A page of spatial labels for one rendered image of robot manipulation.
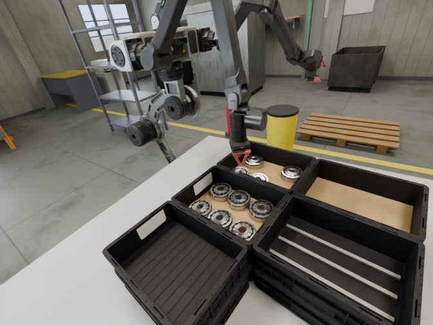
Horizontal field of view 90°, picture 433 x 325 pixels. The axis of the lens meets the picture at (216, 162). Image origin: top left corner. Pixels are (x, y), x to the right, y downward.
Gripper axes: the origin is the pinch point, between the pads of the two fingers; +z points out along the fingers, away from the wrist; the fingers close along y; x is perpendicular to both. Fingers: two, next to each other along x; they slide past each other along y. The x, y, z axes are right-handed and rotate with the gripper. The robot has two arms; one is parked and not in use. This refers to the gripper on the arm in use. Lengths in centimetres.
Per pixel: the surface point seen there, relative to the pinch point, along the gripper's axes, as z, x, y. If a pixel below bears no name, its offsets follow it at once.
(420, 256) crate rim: 13, -42, -40
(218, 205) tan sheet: 23.7, 10.7, 1.0
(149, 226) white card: 17.9, 38.3, -11.1
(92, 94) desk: 83, 298, 529
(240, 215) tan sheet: 23.5, 1.8, -6.8
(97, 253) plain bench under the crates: 38, 69, -5
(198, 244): 23.8, 20.3, -18.2
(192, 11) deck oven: -68, 9, 492
